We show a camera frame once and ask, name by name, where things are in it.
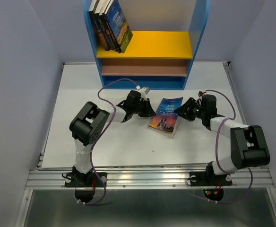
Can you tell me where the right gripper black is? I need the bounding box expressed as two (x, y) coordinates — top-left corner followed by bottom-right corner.
(172, 97), (205, 122)

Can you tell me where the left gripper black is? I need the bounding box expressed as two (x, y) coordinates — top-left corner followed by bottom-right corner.
(132, 99), (156, 118)

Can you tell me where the Jane Eyre book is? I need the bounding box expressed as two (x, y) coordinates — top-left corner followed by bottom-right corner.
(148, 97), (183, 139)

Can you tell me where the Animal Farm book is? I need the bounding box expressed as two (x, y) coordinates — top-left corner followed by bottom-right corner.
(105, 0), (133, 53)

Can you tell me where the A Tale of Two Cities book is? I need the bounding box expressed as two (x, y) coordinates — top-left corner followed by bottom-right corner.
(88, 0), (110, 52)

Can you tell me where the Three Days to See book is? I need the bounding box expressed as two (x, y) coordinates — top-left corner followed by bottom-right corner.
(100, 0), (121, 53)

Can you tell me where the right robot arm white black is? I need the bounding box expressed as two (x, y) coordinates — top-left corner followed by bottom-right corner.
(174, 92), (271, 185)

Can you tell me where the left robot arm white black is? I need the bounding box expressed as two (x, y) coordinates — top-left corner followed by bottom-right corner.
(69, 86), (155, 186)

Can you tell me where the blue yellow wooden bookshelf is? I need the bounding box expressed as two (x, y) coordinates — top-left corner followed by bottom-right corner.
(83, 0), (210, 90)

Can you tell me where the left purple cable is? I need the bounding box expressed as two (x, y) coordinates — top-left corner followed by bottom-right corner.
(78, 78), (141, 206)

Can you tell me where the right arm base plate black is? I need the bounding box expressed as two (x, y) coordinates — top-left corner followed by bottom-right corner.
(187, 171), (233, 187)

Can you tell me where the aluminium mounting rail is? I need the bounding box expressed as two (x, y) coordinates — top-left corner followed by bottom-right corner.
(25, 165), (275, 190)

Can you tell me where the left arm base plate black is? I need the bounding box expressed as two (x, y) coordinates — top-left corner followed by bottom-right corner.
(61, 172), (103, 188)

